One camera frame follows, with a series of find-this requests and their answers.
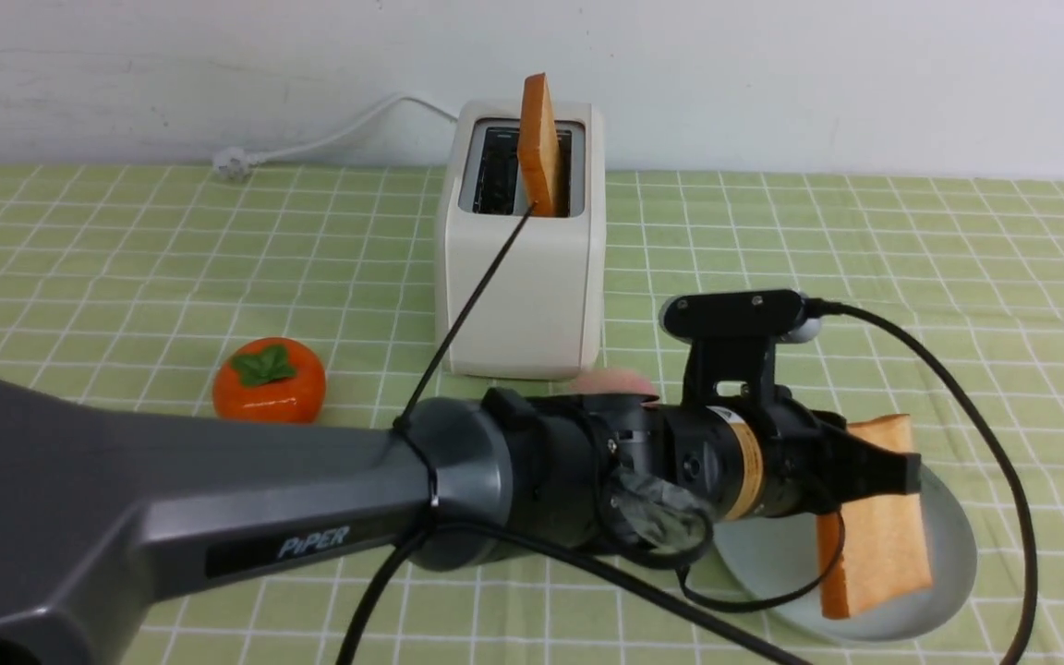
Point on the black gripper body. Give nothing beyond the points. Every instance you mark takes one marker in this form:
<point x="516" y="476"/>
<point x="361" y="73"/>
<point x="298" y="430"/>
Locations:
<point x="749" y="460"/>

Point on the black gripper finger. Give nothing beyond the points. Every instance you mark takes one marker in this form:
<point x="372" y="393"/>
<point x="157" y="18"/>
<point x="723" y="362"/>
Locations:
<point x="857" y="464"/>

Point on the toast slice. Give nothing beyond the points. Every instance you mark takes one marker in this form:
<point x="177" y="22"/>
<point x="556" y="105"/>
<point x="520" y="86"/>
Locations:
<point x="537" y="149"/>
<point x="884" y="556"/>

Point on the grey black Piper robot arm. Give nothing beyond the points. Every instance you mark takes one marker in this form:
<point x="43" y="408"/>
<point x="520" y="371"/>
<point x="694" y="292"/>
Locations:
<point x="103" y="514"/>

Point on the white two-slot toaster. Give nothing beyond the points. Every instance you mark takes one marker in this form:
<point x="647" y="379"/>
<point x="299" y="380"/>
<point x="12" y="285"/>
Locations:
<point x="540" y="317"/>

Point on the light blue round plate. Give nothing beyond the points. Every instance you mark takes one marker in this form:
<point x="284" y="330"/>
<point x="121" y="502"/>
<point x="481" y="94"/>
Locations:
<point x="769" y="557"/>

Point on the pink peach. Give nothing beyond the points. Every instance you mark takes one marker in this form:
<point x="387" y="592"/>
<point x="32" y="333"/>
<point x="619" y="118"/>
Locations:
<point x="613" y="381"/>

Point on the green checkered tablecloth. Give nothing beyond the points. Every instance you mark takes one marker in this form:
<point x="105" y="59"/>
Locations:
<point x="125" y="286"/>

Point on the orange persimmon with green leaf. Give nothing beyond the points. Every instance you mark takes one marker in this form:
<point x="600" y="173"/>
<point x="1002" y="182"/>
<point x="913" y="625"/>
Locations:
<point x="273" y="379"/>

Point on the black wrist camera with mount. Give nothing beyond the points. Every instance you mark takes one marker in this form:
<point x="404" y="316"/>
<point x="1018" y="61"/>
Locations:
<point x="733" y="336"/>

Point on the black cable tie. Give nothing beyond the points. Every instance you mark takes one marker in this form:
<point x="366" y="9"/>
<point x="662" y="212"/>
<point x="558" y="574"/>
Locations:
<point x="402" y="423"/>

